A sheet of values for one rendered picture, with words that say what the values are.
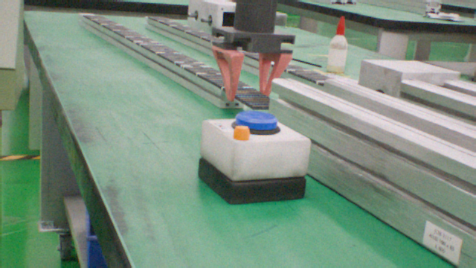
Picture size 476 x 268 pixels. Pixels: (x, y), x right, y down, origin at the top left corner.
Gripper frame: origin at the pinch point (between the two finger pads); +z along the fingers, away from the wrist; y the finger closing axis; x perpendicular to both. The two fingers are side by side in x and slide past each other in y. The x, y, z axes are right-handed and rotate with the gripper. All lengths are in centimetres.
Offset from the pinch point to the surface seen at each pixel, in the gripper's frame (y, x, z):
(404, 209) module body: -4.8, -40.7, 0.7
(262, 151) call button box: -14.0, -31.5, -2.0
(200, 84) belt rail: -2.1, 12.5, 1.1
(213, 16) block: 28, 80, -3
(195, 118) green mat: -8.2, -1.2, 3.0
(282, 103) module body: -4.4, -17.6, -3.1
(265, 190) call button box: -13.3, -31.5, 1.8
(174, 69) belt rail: -2.2, 24.4, 1.0
